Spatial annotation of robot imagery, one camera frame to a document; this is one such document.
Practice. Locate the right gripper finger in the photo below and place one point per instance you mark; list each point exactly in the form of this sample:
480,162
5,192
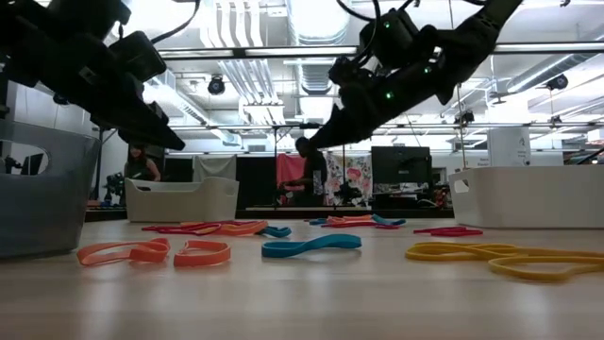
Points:
349,130

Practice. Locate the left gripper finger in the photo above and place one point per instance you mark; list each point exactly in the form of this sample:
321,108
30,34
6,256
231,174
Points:
137,108
151,139

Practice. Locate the blue rubber band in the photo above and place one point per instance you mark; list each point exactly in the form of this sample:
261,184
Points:
389,220
318,221
278,232
283,249

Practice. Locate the yellow rubber band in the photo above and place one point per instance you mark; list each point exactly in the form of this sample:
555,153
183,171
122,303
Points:
424,256
519,273

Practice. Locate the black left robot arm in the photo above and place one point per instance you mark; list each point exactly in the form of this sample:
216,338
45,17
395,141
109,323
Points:
71,11

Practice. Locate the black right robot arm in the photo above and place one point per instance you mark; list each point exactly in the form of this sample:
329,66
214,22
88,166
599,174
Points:
500,11

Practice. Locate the person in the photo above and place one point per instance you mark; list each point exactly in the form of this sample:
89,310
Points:
140,167
313,172

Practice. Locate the floral cloth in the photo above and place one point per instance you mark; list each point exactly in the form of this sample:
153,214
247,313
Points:
354,177

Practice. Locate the black tripod equipment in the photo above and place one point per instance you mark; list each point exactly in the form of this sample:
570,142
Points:
115,186

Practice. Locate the black monitor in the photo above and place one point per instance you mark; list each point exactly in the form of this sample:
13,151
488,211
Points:
401,165

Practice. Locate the grey cloth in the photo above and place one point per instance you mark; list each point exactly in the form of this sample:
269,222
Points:
214,166

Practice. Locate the white plastic basket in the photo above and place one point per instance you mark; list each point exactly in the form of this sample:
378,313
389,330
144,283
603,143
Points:
528,198
181,203

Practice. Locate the pink cloth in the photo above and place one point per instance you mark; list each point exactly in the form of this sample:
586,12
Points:
288,167

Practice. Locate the black ceiling lamp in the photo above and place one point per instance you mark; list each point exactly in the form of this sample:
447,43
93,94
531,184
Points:
216,85
558,81

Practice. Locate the white printed box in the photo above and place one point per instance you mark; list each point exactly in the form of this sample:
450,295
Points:
507,146

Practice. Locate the grey translucent plastic basket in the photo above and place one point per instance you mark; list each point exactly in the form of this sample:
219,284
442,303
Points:
42,212

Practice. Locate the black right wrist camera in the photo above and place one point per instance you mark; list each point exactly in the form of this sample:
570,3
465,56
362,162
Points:
391,40

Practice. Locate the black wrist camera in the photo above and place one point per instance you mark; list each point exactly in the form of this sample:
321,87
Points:
391,40
137,56

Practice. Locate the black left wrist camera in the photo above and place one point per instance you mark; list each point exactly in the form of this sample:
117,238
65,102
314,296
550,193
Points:
137,56

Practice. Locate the black overhead frame bar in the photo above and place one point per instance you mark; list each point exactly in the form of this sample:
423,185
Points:
283,51

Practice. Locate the silver ceiling duct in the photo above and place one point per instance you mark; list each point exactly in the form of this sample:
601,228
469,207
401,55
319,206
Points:
542,75
316,28

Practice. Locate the black aluminium table frame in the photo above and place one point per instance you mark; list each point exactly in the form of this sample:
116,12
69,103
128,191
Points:
283,214

